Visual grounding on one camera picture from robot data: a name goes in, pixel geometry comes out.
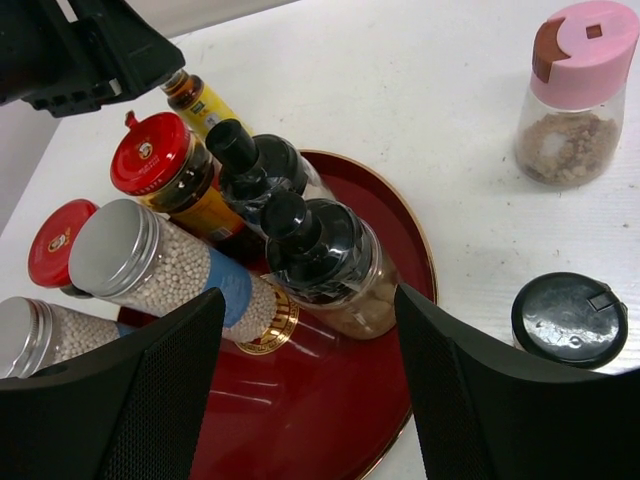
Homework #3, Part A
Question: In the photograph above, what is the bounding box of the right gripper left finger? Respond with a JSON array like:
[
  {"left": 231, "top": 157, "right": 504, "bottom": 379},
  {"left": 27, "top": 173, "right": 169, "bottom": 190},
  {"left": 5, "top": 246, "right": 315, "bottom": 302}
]
[{"left": 1, "top": 288, "right": 225, "bottom": 479}]

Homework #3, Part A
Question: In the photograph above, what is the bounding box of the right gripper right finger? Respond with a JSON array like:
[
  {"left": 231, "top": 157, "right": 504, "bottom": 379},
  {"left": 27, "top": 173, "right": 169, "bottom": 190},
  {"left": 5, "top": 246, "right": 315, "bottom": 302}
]
[{"left": 395, "top": 284, "right": 639, "bottom": 479}]

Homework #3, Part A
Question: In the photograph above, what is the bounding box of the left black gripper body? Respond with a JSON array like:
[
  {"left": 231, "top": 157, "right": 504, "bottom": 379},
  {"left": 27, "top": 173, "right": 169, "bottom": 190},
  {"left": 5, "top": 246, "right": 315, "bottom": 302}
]
[{"left": 1, "top": 0, "right": 185, "bottom": 118}]

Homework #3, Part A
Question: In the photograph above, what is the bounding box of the small yellow-label oil bottle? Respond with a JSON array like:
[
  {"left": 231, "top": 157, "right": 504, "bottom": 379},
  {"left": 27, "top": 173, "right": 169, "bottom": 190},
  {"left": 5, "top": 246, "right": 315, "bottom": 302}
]
[{"left": 160, "top": 69, "right": 238, "bottom": 140}]

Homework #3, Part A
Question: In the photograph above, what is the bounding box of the peppercorn jar blue label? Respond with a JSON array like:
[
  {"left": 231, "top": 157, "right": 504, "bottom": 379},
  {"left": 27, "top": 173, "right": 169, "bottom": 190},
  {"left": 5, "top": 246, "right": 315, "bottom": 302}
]
[{"left": 1, "top": 297, "right": 134, "bottom": 378}]

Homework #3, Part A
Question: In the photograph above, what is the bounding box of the small dark-cap brown spice jar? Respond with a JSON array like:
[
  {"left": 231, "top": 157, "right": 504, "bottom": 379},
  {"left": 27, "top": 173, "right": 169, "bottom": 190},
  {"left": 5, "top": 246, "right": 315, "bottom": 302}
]
[{"left": 511, "top": 272, "right": 629, "bottom": 370}]

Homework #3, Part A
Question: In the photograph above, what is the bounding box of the peppercorn jar silver lid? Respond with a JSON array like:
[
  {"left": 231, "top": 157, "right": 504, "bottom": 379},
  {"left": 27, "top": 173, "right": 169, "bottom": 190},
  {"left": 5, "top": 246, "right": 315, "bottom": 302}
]
[{"left": 69, "top": 199, "right": 277, "bottom": 343}]

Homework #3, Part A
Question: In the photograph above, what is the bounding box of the red-lid chili sauce jar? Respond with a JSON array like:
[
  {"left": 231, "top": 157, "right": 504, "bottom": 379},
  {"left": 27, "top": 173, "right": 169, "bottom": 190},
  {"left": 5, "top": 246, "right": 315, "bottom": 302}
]
[{"left": 27, "top": 199, "right": 99, "bottom": 299}]

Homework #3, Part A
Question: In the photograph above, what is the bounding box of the black-cap clear spice bottle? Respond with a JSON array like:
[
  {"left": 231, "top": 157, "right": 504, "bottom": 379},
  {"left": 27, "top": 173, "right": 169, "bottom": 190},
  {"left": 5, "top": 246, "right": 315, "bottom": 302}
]
[{"left": 205, "top": 119, "right": 335, "bottom": 236}]

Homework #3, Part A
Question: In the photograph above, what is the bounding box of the pink-cap spice shaker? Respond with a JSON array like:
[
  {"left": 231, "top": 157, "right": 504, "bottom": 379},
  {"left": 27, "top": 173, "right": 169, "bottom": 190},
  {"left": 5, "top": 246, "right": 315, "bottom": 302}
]
[{"left": 515, "top": 1, "right": 639, "bottom": 187}]

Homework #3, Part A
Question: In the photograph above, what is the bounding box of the round red lacquer tray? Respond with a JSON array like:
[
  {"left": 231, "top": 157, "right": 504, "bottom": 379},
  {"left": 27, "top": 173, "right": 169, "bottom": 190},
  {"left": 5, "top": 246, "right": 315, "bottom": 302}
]
[{"left": 189, "top": 150, "right": 438, "bottom": 479}]

